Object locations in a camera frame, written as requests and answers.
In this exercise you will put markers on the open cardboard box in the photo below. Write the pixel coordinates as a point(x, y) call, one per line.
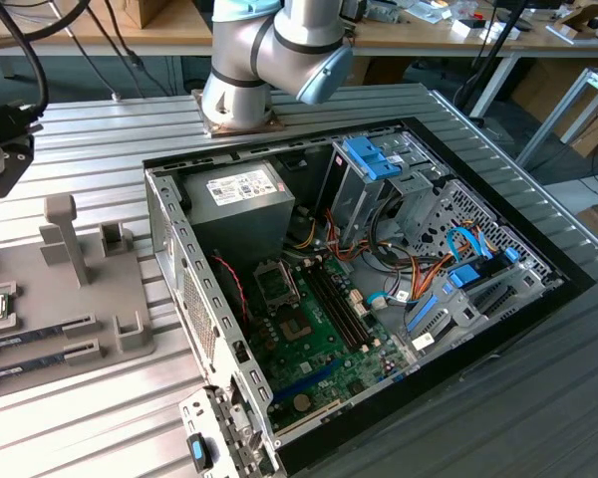
point(578, 20)

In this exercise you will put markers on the blue expansion slot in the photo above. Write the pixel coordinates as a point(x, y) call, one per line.
point(304, 381)

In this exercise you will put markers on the grey parts rack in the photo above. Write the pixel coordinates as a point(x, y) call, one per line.
point(109, 289)

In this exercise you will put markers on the black stand pole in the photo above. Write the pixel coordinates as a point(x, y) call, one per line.
point(502, 45)

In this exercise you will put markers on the silver coin battery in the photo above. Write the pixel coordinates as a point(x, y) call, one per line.
point(303, 401)

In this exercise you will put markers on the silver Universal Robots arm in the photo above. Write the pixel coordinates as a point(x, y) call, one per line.
point(259, 45)

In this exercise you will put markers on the black case fan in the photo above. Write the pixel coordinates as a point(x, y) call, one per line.
point(229, 294)

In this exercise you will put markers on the CPU socket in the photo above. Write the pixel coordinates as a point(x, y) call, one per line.
point(295, 329)

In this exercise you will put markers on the green motherboard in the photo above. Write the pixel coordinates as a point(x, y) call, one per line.
point(329, 358)

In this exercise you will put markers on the blue drive cage latch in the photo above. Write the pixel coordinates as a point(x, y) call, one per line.
point(369, 157)

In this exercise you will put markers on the aluminium profile frame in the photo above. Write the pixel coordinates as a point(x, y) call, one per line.
point(555, 115)

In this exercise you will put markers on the black open PC case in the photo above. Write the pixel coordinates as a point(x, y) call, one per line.
point(194, 259)

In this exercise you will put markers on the black latch with blue button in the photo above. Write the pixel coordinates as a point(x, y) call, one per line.
point(198, 450)

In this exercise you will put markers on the pale board connector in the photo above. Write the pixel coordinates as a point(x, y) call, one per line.
point(364, 310)
point(356, 297)

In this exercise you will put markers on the blue disk carrier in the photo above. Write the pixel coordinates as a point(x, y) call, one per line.
point(464, 277)

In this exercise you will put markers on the metal disk bay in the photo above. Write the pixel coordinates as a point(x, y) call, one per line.
point(528, 281)

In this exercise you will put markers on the blue disk bay rail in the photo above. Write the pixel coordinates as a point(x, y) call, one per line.
point(422, 311)

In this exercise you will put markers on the wooden desk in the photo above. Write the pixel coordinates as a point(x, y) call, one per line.
point(538, 40)
point(179, 36)

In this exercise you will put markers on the pale expansion slot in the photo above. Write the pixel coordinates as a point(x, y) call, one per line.
point(311, 417)

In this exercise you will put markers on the small white box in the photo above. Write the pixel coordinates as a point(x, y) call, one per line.
point(461, 27)

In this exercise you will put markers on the dark RAM stick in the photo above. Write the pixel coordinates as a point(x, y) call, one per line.
point(10, 341)
point(10, 371)

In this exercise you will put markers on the closed cardboard box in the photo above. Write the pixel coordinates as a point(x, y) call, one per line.
point(144, 12)

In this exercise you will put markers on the grey power supply unit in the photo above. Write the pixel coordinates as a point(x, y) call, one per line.
point(239, 224)

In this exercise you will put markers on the black RAM slot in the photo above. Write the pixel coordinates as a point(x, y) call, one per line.
point(328, 309)
point(341, 309)
point(348, 309)
point(334, 309)

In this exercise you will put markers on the metal expansion card bracket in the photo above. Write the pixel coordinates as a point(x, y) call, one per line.
point(199, 408)

